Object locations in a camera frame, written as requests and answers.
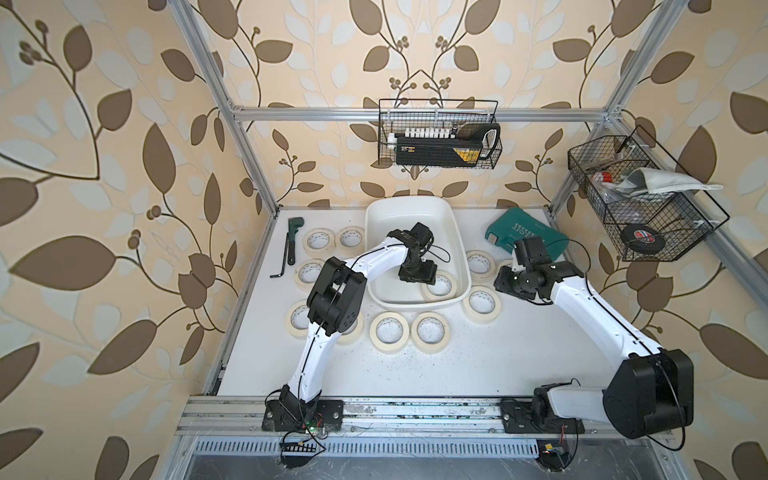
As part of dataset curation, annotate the cream masking tape roll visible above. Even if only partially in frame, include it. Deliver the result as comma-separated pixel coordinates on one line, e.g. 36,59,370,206
302,228,336,258
369,312,410,354
420,270,458,303
497,258,516,272
466,250,497,283
462,286,502,324
410,312,451,355
294,259,324,292
336,226,365,256
284,301,310,340
338,313,365,346

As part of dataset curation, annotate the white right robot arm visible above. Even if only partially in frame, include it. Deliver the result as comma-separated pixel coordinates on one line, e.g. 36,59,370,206
494,261,694,439

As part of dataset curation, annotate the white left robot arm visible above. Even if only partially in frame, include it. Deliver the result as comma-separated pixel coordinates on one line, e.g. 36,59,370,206
284,230,437,405

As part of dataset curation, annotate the white plastic storage box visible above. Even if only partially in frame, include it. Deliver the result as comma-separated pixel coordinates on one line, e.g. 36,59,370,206
364,196,472,311

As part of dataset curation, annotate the black yellow box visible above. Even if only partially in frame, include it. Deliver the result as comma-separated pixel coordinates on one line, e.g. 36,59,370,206
395,137,482,168

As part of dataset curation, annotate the green tool case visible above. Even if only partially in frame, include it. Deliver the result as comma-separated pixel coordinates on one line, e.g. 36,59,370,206
485,207,570,259

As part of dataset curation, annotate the black round disc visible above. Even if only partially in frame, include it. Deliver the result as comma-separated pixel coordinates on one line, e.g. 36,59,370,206
620,224,666,255

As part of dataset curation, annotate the green pipe wrench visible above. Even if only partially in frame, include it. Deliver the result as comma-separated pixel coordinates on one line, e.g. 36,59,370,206
287,217,305,266

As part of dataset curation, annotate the grey cloth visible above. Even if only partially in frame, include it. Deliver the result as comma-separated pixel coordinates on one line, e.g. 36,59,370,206
607,168,723,197

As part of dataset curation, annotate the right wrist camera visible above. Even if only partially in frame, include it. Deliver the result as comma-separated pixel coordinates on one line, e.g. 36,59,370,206
514,236,552,271

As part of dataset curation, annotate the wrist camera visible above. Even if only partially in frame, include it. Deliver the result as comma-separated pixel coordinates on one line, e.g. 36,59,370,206
514,236,552,271
408,222,434,250

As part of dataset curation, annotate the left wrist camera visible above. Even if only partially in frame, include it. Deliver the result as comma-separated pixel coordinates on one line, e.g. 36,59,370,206
408,222,434,250

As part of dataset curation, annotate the black wire basket right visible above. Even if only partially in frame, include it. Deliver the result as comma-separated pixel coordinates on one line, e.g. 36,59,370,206
568,126,730,262

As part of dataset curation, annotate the black wire basket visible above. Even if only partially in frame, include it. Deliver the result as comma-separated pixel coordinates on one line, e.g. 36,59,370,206
568,126,730,262
374,97,503,169

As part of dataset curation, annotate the black wire basket rear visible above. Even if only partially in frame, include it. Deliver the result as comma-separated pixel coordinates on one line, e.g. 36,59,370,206
374,97,503,169

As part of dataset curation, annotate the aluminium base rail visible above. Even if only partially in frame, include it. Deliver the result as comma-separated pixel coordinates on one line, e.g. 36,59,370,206
176,395,621,439

